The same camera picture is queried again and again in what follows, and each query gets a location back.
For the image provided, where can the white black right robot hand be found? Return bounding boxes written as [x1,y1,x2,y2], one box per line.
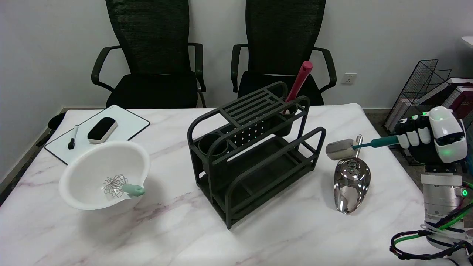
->
[394,106,468,165]

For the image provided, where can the blue sponge bottle brush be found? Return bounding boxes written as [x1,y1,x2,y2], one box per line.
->
[326,136,400,161]

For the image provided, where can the dark grey kitchen storage rack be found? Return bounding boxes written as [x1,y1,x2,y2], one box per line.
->
[187,82,327,229]

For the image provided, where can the shiny metal scoop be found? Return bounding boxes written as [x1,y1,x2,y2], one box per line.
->
[333,135,371,214]

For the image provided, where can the black mesh office chair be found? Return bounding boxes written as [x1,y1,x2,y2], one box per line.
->
[91,0,207,109]
[231,0,337,106]

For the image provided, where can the small whiteboard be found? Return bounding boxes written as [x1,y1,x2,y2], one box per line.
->
[44,105,150,165]

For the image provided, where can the black whiteboard eraser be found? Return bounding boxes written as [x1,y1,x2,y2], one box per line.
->
[87,117,118,144]

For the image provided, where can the white mixing bowl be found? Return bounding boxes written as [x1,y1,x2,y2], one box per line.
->
[59,140,151,211]

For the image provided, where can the black marker pen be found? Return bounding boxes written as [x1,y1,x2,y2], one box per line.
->
[68,125,79,150]

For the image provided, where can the black chair base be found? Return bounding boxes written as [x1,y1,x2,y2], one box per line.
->
[35,112,66,147]

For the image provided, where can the books in wire rack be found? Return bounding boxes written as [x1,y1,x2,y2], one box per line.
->
[387,77,473,130]

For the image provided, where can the black wire book rack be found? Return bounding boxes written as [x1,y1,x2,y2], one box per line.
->
[383,59,473,166]

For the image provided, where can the black green robot cable bundle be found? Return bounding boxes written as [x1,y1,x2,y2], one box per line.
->
[390,201,473,263]

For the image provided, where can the whisk with mint handle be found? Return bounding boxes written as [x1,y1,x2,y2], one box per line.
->
[102,174,145,197]

